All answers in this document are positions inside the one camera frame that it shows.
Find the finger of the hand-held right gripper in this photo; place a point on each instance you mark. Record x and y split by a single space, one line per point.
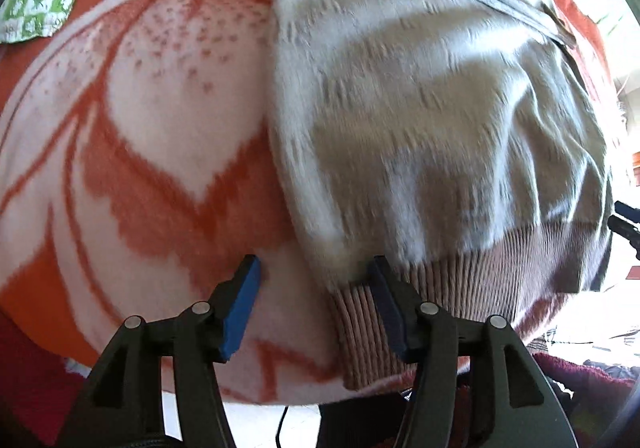
626 222

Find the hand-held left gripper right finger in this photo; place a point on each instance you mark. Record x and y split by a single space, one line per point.
389 307

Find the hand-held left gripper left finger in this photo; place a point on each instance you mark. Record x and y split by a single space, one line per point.
241 311

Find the beige fuzzy sweater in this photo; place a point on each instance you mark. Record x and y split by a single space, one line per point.
425 128

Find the orange and white patterned blanket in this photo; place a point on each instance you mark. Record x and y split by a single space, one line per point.
150 168

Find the dark red fuzzy cloth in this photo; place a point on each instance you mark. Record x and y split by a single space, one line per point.
590 393

